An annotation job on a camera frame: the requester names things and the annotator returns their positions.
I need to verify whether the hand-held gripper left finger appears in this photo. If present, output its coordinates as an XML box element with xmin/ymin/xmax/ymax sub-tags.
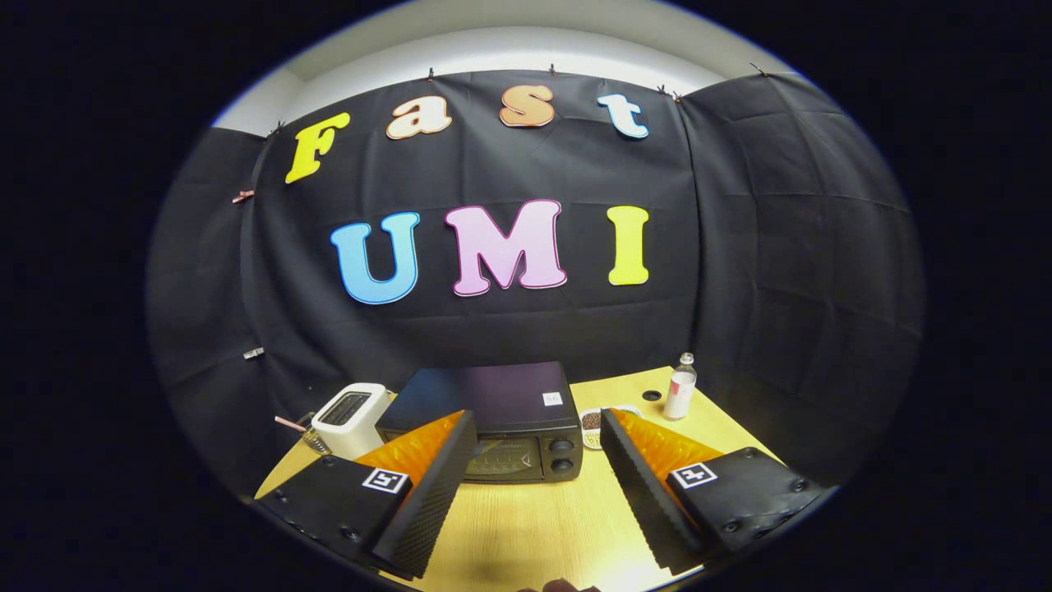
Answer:
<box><xmin>256</xmin><ymin>409</ymin><xmax>479</xmax><ymax>580</ymax></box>

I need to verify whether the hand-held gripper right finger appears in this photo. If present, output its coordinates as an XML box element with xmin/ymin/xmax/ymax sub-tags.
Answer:
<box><xmin>598</xmin><ymin>407</ymin><xmax>825</xmax><ymax>575</ymax></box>

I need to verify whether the black toaster oven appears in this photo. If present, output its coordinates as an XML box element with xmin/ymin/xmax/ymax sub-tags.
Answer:
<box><xmin>376</xmin><ymin>361</ymin><xmax>584</xmax><ymax>484</ymax></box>

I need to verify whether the white toaster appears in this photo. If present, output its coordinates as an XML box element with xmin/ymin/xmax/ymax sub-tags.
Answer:
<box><xmin>311</xmin><ymin>382</ymin><xmax>394</xmax><ymax>461</ymax></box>

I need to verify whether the white divided bean dish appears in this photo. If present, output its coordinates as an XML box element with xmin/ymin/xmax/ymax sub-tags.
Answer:
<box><xmin>579</xmin><ymin>405</ymin><xmax>644</xmax><ymax>451</ymax></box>

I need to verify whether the clear bottle pink label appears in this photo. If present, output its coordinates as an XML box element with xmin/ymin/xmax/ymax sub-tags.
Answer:
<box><xmin>662</xmin><ymin>353</ymin><xmax>698</xmax><ymax>421</ymax></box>

